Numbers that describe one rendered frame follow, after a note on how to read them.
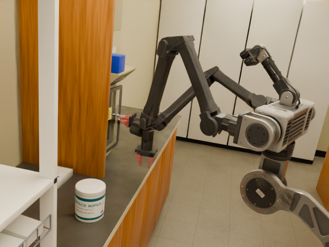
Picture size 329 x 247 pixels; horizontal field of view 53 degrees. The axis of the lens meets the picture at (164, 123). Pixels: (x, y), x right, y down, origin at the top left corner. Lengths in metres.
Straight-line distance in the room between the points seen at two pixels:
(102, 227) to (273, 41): 3.77
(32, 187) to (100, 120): 0.86
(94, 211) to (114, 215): 0.12
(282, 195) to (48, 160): 0.98
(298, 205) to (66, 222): 0.98
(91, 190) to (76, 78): 0.60
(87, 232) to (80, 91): 0.70
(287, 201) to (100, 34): 1.13
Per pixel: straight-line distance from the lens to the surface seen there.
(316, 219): 1.52
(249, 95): 1.78
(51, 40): 0.88
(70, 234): 1.47
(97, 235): 1.46
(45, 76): 0.90
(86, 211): 1.49
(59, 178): 1.79
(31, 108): 1.92
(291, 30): 4.77
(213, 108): 1.35
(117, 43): 2.00
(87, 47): 1.69
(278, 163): 1.55
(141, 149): 1.62
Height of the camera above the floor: 1.83
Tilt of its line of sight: 18 degrees down
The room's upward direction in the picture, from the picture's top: 7 degrees clockwise
